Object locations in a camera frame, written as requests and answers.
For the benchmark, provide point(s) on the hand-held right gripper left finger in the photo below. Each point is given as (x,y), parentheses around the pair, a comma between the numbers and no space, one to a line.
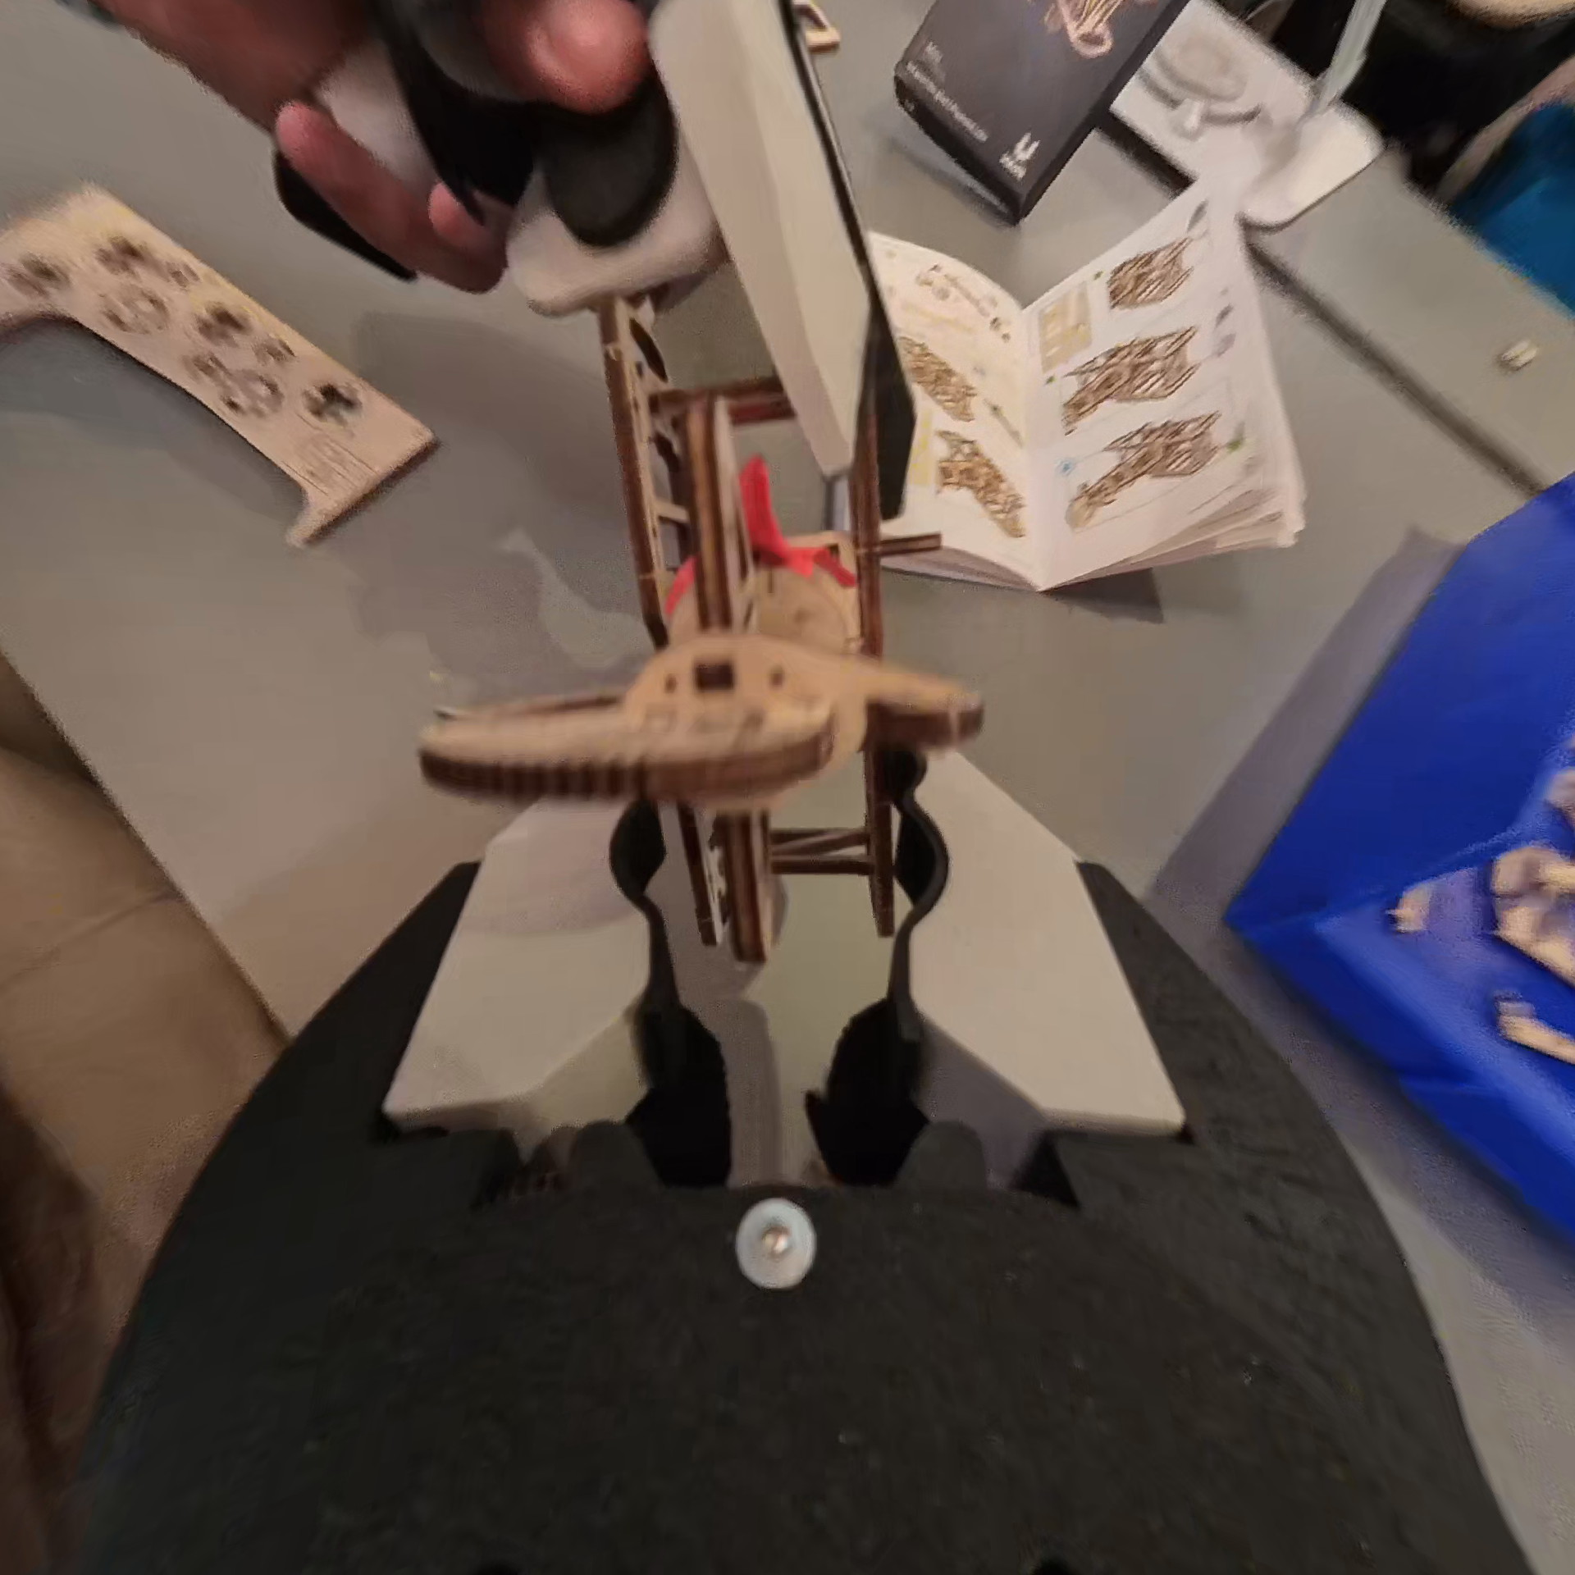
(517,985)

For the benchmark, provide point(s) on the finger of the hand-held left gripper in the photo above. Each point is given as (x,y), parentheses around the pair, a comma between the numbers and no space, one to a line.
(764,184)

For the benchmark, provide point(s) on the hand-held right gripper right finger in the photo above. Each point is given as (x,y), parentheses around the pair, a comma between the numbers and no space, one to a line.
(1047,985)

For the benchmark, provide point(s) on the wooden parts sheet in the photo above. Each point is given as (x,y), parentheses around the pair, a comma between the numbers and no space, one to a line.
(357,456)

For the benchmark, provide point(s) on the wooden model airplane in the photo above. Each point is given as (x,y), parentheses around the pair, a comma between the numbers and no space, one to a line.
(740,713)

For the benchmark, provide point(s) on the grey desk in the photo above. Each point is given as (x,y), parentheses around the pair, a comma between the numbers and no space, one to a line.
(371,640)

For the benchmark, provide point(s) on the person's left hand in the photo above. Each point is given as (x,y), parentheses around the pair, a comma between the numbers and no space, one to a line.
(371,191)

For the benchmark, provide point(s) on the small square wooden plate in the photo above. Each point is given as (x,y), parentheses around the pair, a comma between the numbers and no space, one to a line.
(815,25)

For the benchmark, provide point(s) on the black cardboard kit box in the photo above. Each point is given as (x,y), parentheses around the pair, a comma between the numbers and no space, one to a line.
(1021,98)

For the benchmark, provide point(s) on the small wooden puzzle piece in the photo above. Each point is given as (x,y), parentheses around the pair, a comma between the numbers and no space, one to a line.
(1539,1033)
(1413,910)
(1561,793)
(1539,898)

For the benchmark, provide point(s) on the person's beige pants leg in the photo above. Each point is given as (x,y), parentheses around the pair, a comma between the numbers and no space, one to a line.
(99,923)

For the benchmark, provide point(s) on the blue plastic bin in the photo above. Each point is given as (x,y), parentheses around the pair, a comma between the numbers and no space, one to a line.
(1415,739)

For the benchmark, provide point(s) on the assembly instruction booklet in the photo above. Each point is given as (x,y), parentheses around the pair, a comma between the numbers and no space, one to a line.
(1083,491)

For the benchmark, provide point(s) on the white stand base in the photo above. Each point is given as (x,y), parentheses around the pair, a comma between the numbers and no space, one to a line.
(1304,160)

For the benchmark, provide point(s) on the person's brown garment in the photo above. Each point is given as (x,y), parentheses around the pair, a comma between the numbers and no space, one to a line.
(31,1292)

